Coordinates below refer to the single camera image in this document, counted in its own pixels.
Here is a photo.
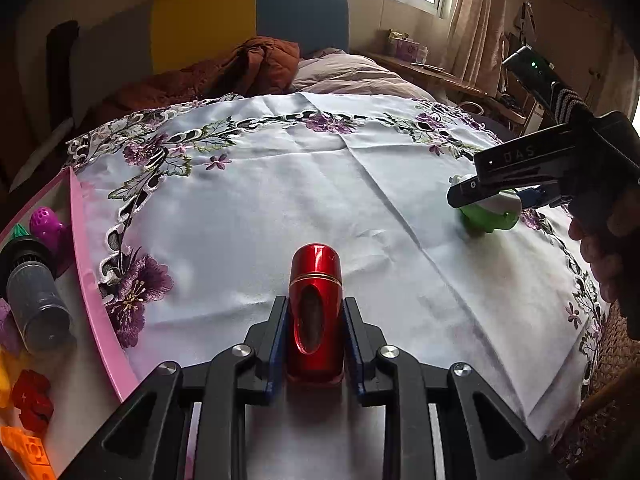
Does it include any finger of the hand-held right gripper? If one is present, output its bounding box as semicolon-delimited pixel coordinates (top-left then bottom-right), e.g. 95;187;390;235
520;185;568;209
446;176;523;209

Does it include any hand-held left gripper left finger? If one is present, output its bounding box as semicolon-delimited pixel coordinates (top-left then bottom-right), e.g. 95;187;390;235
57;296;290;480

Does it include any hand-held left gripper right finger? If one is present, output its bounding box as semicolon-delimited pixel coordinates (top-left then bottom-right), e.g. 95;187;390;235
342;297;571;480

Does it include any white green plug-in device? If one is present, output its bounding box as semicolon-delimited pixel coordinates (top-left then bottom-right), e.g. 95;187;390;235
452;174;523;233

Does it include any red metallic cylinder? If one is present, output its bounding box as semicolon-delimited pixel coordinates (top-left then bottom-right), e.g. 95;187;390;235
286;243;346;386

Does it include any pink rimmed white tray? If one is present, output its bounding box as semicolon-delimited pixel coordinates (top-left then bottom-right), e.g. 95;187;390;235
0;166;141;480

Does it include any grey bottle with black cap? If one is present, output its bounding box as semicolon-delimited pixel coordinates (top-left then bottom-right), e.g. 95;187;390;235
0;235;76;353

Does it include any red block toy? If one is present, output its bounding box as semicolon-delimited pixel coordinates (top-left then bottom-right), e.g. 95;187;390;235
11;370;55;433

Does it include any magenta perforated toy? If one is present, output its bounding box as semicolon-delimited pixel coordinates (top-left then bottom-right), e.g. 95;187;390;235
29;208;73;273

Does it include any light purple toy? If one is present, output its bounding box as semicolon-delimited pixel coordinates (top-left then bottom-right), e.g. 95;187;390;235
0;300;23;356

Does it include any orange block toy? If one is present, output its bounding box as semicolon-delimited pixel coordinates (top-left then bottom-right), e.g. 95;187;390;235
0;426;57;480

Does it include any yellow toy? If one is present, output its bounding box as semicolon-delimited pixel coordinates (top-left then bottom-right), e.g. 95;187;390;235
0;350;13;408

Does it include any person's right forearm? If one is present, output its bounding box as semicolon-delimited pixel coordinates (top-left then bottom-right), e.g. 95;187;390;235
620;245;640;341

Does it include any person's right hand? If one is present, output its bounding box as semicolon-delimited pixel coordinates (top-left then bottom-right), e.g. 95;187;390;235
569;194;640;306

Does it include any striped knit cloth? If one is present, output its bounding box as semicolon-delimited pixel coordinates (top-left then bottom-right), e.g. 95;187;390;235
549;80;597;122

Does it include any wooden desk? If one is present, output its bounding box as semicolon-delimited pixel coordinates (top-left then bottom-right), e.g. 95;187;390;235
372;52;526;126

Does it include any beige patterned curtain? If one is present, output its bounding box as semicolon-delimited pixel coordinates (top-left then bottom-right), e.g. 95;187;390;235
445;0;508;86

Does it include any purple box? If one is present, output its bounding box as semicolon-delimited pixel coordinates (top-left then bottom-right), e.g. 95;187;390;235
392;37;421;61

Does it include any white floral embroidered tablecloth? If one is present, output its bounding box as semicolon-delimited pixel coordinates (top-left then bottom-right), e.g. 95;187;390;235
65;91;608;441

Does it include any pale pink pillow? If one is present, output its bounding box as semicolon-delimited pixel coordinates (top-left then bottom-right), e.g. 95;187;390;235
290;52;436;103

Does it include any person's brown knit garment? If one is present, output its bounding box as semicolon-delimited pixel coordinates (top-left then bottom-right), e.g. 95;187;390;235
550;305;640;480

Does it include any rust quilted blanket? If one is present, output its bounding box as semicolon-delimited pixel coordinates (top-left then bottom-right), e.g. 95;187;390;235
100;36;301;116

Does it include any grey yellow blue sofa bed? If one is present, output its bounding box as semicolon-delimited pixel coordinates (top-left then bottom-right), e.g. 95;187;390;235
70;0;349;121

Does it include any white padded armrest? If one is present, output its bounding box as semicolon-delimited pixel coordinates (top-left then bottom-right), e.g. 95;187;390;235
22;119;77;178

